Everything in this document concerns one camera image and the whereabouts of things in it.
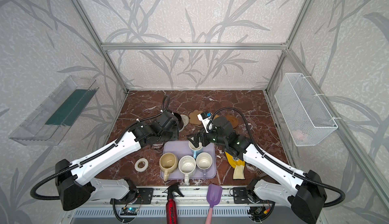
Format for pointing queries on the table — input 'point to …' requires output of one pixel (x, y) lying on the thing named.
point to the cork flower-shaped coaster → (193, 117)
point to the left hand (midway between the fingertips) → (180, 129)
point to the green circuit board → (129, 211)
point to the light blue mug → (195, 150)
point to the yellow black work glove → (238, 166)
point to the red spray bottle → (170, 204)
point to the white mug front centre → (187, 165)
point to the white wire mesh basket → (307, 118)
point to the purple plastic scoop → (214, 194)
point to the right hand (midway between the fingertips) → (194, 128)
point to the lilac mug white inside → (204, 161)
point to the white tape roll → (141, 164)
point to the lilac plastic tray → (181, 148)
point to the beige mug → (168, 162)
